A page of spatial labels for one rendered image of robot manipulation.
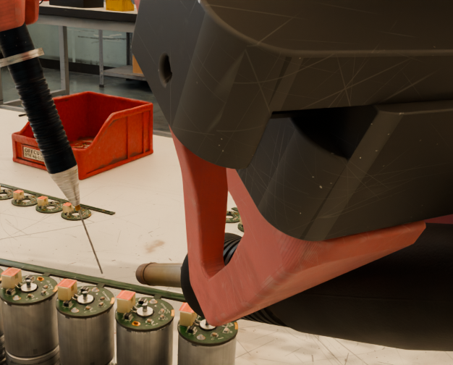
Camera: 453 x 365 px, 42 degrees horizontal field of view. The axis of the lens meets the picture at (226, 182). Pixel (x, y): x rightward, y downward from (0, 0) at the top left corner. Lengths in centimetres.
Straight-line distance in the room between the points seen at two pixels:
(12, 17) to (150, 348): 14
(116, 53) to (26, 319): 534
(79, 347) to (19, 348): 3
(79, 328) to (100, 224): 24
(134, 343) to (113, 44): 537
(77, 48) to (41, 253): 542
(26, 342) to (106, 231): 21
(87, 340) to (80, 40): 557
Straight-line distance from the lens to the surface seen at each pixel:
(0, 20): 21
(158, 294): 27
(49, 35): 603
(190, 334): 24
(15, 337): 28
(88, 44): 575
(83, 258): 44
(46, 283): 28
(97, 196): 55
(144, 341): 25
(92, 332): 26
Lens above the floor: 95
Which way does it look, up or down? 20 degrees down
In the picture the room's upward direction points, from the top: 3 degrees clockwise
